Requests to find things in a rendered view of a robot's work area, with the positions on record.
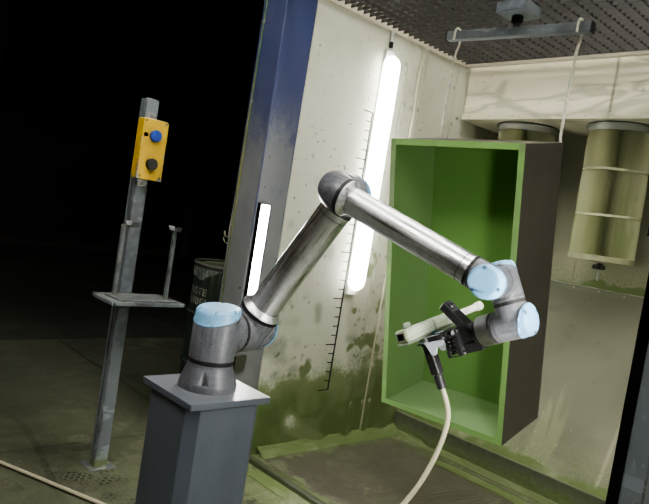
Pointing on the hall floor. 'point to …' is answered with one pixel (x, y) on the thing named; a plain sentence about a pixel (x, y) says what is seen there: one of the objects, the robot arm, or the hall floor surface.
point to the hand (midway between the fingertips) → (424, 338)
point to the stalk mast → (119, 315)
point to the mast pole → (645, 425)
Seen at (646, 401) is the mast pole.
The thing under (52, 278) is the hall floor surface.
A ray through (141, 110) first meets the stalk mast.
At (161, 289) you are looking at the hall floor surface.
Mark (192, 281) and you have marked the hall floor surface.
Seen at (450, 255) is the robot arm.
